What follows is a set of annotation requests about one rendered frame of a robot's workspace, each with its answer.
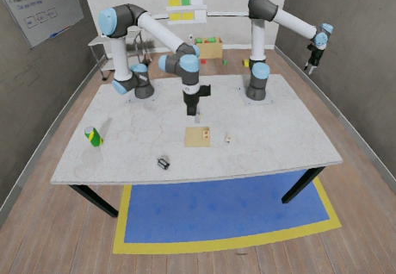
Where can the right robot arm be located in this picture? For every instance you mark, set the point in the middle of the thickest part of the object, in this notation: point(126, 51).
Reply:
point(114, 22)

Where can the green and yellow drink can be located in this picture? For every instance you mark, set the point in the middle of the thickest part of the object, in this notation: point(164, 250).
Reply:
point(93, 136)

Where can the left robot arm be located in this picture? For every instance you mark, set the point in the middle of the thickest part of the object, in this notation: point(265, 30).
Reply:
point(264, 10)

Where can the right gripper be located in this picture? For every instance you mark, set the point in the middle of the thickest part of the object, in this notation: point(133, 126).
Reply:
point(191, 96)

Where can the tan flat mat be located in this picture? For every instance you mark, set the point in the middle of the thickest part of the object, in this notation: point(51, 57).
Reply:
point(194, 137)

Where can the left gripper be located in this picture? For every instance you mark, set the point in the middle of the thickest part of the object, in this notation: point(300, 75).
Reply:
point(316, 54)

